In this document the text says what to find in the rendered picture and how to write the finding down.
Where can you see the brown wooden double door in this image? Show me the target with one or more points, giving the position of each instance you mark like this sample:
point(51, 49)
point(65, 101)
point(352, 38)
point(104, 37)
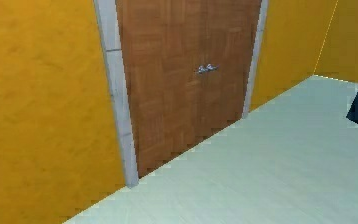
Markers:
point(173, 83)

